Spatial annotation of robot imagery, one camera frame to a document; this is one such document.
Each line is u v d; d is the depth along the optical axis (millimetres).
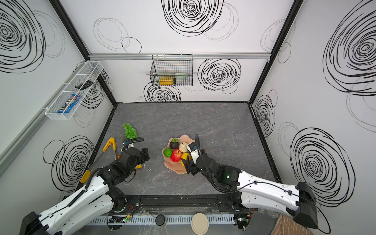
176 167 840
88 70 913
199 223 632
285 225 667
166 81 878
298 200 421
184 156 860
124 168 588
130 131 984
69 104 671
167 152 832
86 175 812
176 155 833
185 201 763
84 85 776
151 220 641
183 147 863
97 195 508
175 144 867
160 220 619
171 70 989
